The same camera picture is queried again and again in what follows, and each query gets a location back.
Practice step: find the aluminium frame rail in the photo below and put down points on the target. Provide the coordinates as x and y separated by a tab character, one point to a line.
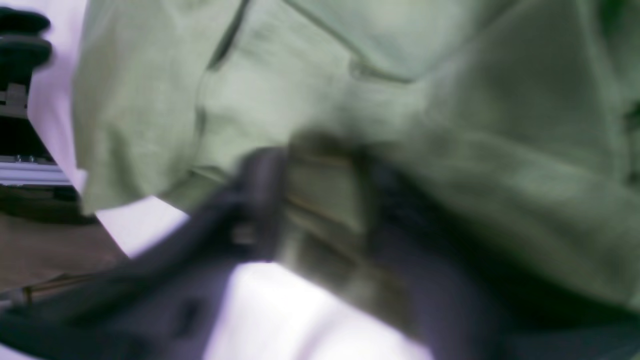
31	171

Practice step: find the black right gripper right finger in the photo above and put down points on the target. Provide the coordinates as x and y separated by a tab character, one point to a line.
468	302

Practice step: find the olive green T-shirt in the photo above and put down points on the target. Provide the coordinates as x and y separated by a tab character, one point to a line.
520	118

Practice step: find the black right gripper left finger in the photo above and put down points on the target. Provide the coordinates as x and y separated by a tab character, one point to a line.
164	304

